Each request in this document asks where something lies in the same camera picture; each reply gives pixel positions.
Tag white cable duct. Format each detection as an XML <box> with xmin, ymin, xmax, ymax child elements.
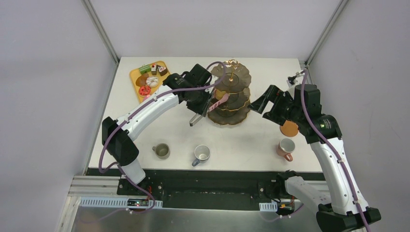
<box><xmin>79</xmin><ymin>197</ymin><xmax>163</xmax><ymax>209</ymax></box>
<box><xmin>259</xmin><ymin>202</ymin><xmax>278</xmax><ymax>212</ymax></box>

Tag pink handled metal tongs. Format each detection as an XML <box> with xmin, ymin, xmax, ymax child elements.
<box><xmin>207</xmin><ymin>93</ymin><xmax>230</xmax><ymax>112</ymax></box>

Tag left white cable duct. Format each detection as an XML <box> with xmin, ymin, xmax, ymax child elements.
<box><xmin>79</xmin><ymin>197</ymin><xmax>163</xmax><ymax>209</ymax></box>

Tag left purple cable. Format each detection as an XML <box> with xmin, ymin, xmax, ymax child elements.
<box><xmin>98</xmin><ymin>60</ymin><xmax>228</xmax><ymax>215</ymax></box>

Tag orange round coaster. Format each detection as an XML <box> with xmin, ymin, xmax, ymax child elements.
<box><xmin>279</xmin><ymin>120</ymin><xmax>299</xmax><ymax>137</ymax></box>

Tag dark chocolate cake piece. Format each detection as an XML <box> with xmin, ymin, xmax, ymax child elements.
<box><xmin>157</xmin><ymin>65</ymin><xmax>168</xmax><ymax>76</ymax></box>

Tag three tier glass stand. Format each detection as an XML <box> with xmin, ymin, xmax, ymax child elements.
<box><xmin>207</xmin><ymin>59</ymin><xmax>251</xmax><ymax>127</ymax></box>

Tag blue grey mug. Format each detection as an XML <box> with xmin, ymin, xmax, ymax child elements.
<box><xmin>191</xmin><ymin>145</ymin><xmax>211</xmax><ymax>167</ymax></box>

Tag white striped donut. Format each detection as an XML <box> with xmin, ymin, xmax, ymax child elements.
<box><xmin>146</xmin><ymin>76</ymin><xmax>159</xmax><ymax>88</ymax></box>

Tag aluminium frame rail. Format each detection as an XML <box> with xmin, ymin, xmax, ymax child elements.
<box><xmin>68</xmin><ymin>175</ymin><xmax>120</xmax><ymax>197</ymax></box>

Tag yellow serving tray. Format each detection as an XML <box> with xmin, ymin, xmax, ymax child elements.
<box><xmin>129</xmin><ymin>61</ymin><xmax>170</xmax><ymax>102</ymax></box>

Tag green swiss roll cake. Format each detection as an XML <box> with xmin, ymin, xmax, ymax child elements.
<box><xmin>138</xmin><ymin>65</ymin><xmax>151</xmax><ymax>75</ymax></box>

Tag round tan cookie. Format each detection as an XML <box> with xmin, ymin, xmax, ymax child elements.
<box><xmin>214</xmin><ymin>89</ymin><xmax>229</xmax><ymax>101</ymax></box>

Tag chocolate cake slice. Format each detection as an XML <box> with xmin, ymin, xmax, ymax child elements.
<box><xmin>150</xmin><ymin>63</ymin><xmax>157</xmax><ymax>76</ymax></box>

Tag purple cable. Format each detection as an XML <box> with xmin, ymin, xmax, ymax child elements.
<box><xmin>98</xmin><ymin>60</ymin><xmax>228</xmax><ymax>215</ymax></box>
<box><xmin>299</xmin><ymin>68</ymin><xmax>372</xmax><ymax>232</ymax></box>

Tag red strawberry donut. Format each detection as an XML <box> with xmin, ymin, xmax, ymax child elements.
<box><xmin>138</xmin><ymin>85</ymin><xmax>151</xmax><ymax>97</ymax></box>

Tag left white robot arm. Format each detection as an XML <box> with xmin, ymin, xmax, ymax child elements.
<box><xmin>100</xmin><ymin>64</ymin><xmax>212</xmax><ymax>196</ymax></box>

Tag right white cable duct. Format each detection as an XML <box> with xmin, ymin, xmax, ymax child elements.
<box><xmin>259</xmin><ymin>202</ymin><xmax>278</xmax><ymax>212</ymax></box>

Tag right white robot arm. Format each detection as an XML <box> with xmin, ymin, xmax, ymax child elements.
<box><xmin>249</xmin><ymin>84</ymin><xmax>381</xmax><ymax>232</ymax></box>

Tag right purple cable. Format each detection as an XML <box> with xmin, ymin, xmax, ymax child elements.
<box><xmin>299</xmin><ymin>68</ymin><xmax>372</xmax><ymax>232</ymax></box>

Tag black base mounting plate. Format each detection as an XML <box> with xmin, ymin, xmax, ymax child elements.
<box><xmin>103</xmin><ymin>169</ymin><xmax>307</xmax><ymax>215</ymax></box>

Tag pink mug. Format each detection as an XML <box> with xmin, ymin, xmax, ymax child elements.
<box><xmin>276</xmin><ymin>138</ymin><xmax>295</xmax><ymax>162</ymax></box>

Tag grey small cup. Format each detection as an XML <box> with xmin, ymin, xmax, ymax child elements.
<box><xmin>152</xmin><ymin>143</ymin><xmax>170</xmax><ymax>160</ymax></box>

